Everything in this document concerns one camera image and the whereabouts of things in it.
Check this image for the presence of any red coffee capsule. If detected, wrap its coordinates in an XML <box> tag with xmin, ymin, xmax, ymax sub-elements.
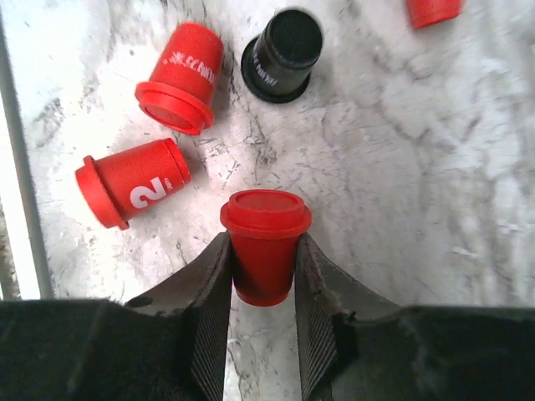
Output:
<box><xmin>75</xmin><ymin>138</ymin><xmax>191</xmax><ymax>230</ymax></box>
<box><xmin>406</xmin><ymin>0</ymin><xmax>462</xmax><ymax>29</ymax></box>
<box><xmin>135</xmin><ymin>22</ymin><xmax>224</xmax><ymax>135</ymax></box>
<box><xmin>220</xmin><ymin>189</ymin><xmax>312</xmax><ymax>307</ymax></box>

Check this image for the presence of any black coffee capsule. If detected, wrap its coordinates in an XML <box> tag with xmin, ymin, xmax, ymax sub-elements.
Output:
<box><xmin>241</xmin><ymin>8</ymin><xmax>324</xmax><ymax>104</ymax></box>

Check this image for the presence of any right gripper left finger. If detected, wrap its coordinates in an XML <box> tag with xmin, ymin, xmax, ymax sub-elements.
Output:
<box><xmin>1</xmin><ymin>233</ymin><xmax>232</xmax><ymax>400</ymax></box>

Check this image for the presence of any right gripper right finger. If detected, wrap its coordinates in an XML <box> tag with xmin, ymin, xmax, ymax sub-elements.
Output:
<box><xmin>295</xmin><ymin>234</ymin><xmax>534</xmax><ymax>400</ymax></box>

